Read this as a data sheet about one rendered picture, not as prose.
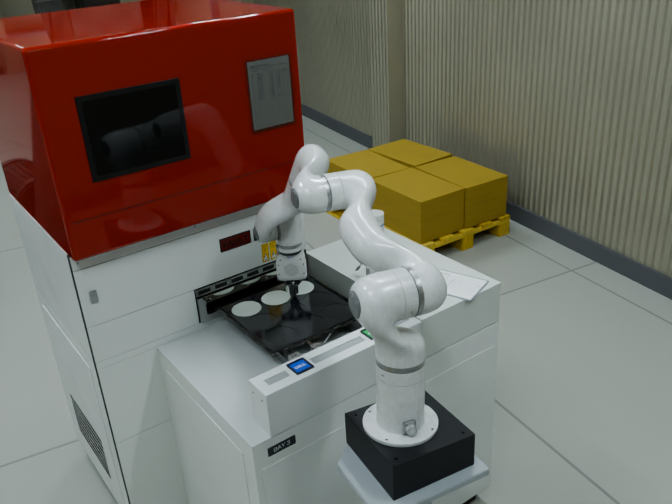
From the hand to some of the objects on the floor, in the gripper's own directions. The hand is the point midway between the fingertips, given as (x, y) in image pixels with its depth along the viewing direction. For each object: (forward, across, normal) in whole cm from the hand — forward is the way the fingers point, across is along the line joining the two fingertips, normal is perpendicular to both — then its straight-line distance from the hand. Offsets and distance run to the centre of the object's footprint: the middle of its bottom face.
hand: (293, 290), depth 240 cm
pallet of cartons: (+93, -68, -258) cm, 282 cm away
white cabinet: (+93, -12, +13) cm, 94 cm away
